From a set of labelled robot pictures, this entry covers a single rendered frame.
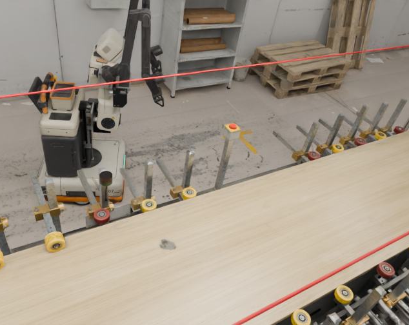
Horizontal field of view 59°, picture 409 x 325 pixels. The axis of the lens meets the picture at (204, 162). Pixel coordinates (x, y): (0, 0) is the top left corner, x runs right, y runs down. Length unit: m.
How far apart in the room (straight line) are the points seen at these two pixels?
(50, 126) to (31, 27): 1.73
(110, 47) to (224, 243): 1.47
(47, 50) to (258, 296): 3.47
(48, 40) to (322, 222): 3.34
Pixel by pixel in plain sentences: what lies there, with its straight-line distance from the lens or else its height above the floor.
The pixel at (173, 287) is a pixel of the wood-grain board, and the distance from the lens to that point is 1.70.
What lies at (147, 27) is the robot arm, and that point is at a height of 1.54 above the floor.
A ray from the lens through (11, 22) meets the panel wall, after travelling 4.24.
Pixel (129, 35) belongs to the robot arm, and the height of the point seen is 1.48.
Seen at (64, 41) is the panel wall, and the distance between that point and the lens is 4.39.
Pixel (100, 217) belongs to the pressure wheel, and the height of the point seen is 0.91.
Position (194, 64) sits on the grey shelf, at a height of 0.19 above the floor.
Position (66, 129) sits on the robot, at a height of 0.77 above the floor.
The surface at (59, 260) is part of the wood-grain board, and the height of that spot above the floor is 0.90.
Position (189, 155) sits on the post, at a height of 1.10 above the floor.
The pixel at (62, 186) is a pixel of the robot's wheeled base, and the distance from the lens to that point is 3.07.
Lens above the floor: 2.37
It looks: 40 degrees down
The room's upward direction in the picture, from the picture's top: 11 degrees clockwise
